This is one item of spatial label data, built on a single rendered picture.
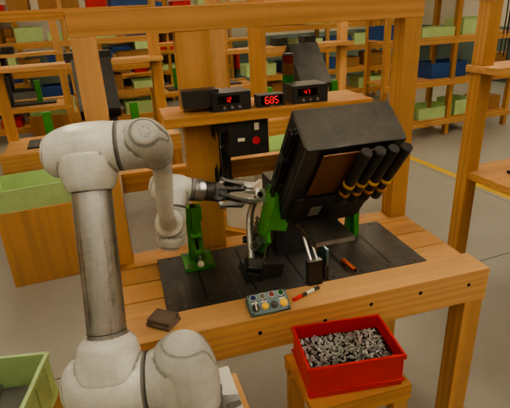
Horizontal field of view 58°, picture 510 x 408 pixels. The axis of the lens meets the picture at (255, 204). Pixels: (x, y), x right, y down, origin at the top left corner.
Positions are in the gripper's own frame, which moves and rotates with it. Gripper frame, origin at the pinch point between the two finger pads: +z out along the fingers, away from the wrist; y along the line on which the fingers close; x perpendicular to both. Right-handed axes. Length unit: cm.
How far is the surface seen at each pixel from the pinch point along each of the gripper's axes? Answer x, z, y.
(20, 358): 7, -77, -61
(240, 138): -3.4, -6.1, 23.8
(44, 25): 703, -200, 681
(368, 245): 11, 59, -13
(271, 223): -5.0, 5.3, -13.3
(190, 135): 6.8, -24.7, 28.2
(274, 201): -11.2, 4.5, -6.8
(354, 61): 480, 414, 556
